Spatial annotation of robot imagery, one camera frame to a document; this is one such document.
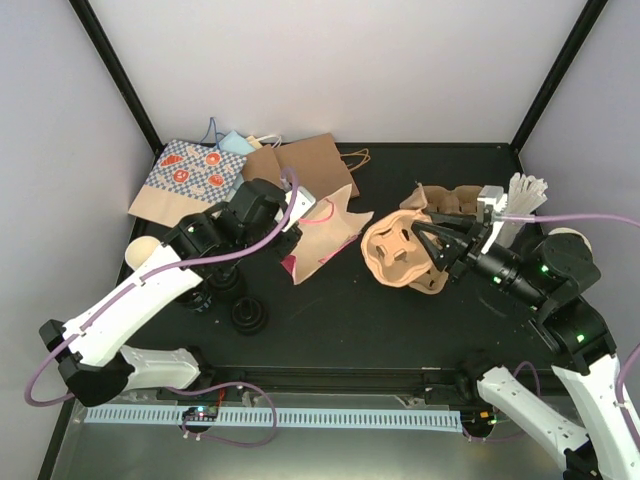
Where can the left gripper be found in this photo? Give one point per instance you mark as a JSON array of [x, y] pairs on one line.
[[283, 249]]

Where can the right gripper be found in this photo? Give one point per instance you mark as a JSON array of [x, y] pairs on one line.
[[474, 238]]

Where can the pink cakes paper bag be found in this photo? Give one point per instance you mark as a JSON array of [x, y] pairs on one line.
[[326, 230]]

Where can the pulp cup carrier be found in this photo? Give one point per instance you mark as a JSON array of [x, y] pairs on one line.
[[392, 252], [460, 200], [433, 281]]

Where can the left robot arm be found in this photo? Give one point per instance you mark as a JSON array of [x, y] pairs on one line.
[[197, 259]]

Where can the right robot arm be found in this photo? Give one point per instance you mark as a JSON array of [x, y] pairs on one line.
[[550, 281]]

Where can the middle black lid stack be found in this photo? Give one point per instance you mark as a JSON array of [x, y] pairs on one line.
[[227, 286]]

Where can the black lid stack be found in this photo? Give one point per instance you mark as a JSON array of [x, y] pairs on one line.
[[227, 286], [247, 316]]

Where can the front black lid stack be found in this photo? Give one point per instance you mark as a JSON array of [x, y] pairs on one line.
[[247, 316]]

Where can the brown kraft paper bag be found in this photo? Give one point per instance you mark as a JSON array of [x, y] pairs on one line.
[[316, 161]]

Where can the cream paper bag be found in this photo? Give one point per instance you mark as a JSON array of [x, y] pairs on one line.
[[271, 140]]

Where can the right paper cup stack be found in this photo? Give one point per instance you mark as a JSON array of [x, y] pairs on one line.
[[567, 230]]

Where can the paper cup stack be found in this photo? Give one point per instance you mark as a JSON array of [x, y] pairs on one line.
[[139, 250], [567, 230]]

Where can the light blue paper bag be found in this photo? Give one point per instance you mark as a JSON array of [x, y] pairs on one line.
[[231, 142]]

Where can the blue checkered paper bag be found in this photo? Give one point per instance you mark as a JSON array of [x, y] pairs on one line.
[[187, 178]]

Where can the left paper cup stack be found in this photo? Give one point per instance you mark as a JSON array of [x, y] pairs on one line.
[[139, 250]]

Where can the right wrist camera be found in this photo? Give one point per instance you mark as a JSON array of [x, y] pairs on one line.
[[491, 202]]

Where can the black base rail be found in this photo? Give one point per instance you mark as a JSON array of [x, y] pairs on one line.
[[434, 385]]

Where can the light blue cable duct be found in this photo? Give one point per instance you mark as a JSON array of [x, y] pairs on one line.
[[312, 418]]

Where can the right black frame post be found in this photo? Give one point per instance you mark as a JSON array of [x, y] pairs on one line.
[[570, 49]]

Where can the black frame post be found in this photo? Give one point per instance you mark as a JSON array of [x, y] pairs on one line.
[[110, 59], [570, 49]]

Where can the left black frame post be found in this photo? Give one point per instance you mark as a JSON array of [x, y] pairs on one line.
[[110, 59]]

